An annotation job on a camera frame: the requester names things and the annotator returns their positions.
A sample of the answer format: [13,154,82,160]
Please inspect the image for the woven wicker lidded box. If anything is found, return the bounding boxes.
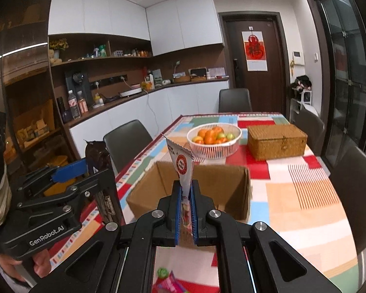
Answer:
[247,124,308,161]

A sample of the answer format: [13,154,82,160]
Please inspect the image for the dark wooden door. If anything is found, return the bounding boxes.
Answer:
[219,11,290,116]

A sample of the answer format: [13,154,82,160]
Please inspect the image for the white upper wall cabinets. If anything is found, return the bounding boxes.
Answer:
[48,0,223,56]

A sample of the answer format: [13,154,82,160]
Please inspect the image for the dark brown snack packet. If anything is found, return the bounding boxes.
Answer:
[85,141,125,226]

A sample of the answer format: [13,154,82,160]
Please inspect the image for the white triangular snack packet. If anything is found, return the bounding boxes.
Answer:
[164,136,193,231]

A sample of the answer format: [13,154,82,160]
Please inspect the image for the dark chair left side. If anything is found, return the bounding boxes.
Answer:
[103,120,152,173]

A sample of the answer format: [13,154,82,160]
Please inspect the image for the pink drink bottle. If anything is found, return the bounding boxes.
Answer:
[77,91,88,115]

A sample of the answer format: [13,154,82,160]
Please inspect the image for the brown cardboard box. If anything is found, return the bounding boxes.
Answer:
[126,160,252,224]

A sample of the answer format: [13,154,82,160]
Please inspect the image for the glass sliding door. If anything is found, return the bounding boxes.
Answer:
[308,0,366,169]

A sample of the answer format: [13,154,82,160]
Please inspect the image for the person's left hand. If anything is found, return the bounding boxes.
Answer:
[0,249,51,283]

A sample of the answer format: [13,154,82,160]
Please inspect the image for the dark chair right far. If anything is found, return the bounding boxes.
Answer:
[290,99,326,156]

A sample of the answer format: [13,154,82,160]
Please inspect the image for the dark chair right near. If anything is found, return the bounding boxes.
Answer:
[329,146,366,253]

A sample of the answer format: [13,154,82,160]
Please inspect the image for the pink hawthorn snack packet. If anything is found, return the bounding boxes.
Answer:
[152,271,188,293]

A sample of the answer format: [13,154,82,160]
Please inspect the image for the red fu door calendar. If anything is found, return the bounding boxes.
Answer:
[241,31,268,72]

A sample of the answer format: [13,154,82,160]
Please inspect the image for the black coffee machine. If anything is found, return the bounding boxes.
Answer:
[65,71,94,106]

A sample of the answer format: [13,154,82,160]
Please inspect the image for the white plastic fruit basket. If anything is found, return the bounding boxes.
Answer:
[186,122,242,159]

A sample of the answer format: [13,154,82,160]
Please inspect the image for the green wrapped candy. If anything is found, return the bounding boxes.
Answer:
[157,267,169,280]

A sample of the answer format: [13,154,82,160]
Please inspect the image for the oranges in basket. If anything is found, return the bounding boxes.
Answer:
[191,126,235,145]

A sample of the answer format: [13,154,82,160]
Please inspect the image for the dark chair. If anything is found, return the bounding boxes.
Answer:
[103,120,152,173]
[290,99,326,156]
[329,146,366,253]

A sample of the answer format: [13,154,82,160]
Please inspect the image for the colourful patchwork tablecloth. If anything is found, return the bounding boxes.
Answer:
[48,112,362,293]

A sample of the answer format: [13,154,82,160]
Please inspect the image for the dark chair far end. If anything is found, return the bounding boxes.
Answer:
[218,88,253,113]

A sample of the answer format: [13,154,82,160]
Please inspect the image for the clear water bottle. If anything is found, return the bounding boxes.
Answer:
[68,90,81,119]

